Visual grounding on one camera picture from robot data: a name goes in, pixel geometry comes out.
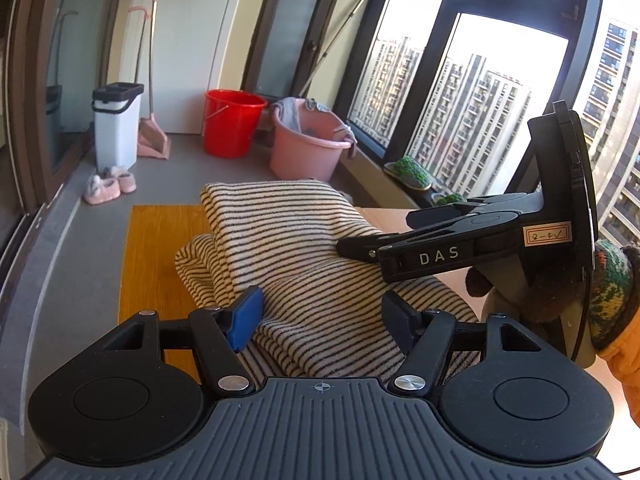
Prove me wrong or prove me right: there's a mop pole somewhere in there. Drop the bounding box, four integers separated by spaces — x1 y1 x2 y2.
300 0 382 99

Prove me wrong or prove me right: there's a dark framed frosted door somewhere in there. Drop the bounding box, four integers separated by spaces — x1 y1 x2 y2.
241 0 345 101

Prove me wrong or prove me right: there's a pink slipper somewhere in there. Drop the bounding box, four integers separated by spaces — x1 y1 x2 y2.
82 172 122 206
107 166 138 195

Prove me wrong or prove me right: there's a pink plastic basin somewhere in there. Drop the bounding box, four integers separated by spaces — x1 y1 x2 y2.
269 97 357 184

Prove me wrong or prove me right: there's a purple rag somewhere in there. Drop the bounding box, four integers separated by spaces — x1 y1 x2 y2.
334 124 359 159

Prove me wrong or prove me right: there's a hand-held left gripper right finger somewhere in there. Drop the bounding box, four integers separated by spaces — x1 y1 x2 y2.
382 290 551 396

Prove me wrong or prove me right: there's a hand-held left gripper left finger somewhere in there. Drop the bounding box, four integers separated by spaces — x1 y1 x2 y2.
100 285 266 396

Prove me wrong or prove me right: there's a large grey cloth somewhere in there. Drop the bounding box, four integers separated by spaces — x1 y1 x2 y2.
270 97 304 134

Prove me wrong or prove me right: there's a red bucket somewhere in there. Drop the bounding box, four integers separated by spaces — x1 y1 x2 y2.
202 89 269 159

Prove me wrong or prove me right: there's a pink-tipped broom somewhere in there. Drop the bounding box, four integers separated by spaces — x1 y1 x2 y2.
146 0 161 121

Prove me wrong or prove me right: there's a striped shirt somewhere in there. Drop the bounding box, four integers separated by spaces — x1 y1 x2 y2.
174 178 484 379

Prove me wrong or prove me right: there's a person's right hand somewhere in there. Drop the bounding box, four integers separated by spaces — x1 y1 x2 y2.
465 239 640 354

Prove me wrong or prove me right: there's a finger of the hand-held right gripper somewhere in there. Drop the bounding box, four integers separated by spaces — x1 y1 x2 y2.
405 190 546 234
335 211 525 284

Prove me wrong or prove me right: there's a pink dustpan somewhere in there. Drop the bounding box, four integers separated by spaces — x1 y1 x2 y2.
127 5 172 162

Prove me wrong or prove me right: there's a person's right forearm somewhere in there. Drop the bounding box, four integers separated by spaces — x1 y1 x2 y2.
597 327 640 431

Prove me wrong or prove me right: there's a sliding glass door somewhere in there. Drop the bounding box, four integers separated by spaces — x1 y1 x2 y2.
0 0 126 211

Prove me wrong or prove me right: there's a large dark framed window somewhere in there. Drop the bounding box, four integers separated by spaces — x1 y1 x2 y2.
332 0 640 241

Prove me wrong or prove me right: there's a white trash bin black lid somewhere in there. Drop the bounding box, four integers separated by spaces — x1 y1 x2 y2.
91 82 145 174

